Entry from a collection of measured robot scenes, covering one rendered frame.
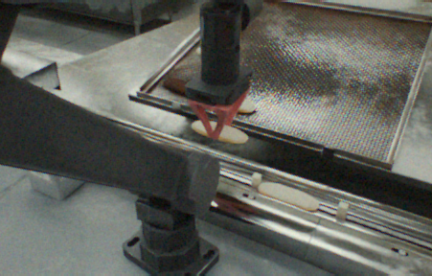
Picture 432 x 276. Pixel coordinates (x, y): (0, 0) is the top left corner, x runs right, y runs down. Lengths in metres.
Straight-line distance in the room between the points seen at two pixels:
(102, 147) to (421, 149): 0.56
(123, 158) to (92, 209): 0.35
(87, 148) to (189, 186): 0.18
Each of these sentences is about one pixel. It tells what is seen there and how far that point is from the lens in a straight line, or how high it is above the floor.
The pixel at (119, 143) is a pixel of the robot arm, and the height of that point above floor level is 1.10.
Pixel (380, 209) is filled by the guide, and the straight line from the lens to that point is 0.69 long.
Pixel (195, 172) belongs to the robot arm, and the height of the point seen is 1.00.
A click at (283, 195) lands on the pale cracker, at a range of 0.68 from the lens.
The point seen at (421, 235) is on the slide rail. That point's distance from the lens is 0.69.
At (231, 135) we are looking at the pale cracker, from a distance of 0.66.
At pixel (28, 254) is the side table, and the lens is 0.69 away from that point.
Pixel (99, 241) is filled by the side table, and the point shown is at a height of 0.82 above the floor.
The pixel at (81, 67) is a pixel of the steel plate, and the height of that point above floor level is 0.82.
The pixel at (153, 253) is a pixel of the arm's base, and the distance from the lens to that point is 0.58.
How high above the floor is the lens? 1.31
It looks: 35 degrees down
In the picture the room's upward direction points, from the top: straight up
